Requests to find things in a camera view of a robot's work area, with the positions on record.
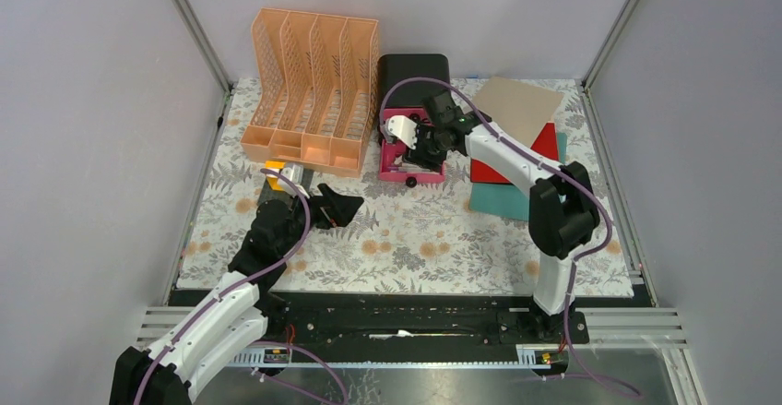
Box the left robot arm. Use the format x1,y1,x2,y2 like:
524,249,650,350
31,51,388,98
109,184,364,404

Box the beige cardboard sheet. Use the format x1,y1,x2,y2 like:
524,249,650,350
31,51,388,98
472,77,564,147

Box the red folder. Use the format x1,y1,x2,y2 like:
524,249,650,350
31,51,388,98
470,121,563,184

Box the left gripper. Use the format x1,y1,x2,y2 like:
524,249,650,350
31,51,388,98
277,183,362,256

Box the teal folder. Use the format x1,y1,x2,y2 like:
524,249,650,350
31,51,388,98
468,130,567,221

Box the pink top drawer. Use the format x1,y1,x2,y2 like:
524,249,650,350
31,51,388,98
381,107,429,125

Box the peach plastic file organizer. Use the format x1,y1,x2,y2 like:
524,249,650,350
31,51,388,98
241,8,380,178

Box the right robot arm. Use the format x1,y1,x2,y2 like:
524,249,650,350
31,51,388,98
415,90,600,342

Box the pink drawer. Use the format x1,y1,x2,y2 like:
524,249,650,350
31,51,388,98
381,107,429,125
378,139,445,188

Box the black mounting rail base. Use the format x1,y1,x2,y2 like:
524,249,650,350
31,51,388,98
168,290,618,365

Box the pink bottom drawer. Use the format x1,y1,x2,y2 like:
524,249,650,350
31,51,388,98
378,139,445,188

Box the floral table mat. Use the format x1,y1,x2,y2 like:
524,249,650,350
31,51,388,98
175,77,636,298

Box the black drawer cabinet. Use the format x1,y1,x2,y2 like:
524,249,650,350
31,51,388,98
377,54,450,108

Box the yellow plastic block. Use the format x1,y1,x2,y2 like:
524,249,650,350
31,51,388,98
264,161,290,193

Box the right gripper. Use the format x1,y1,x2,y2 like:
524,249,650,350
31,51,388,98
401,120,447,174

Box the gray building baseplate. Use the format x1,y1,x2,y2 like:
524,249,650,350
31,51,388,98
256,182,300,210

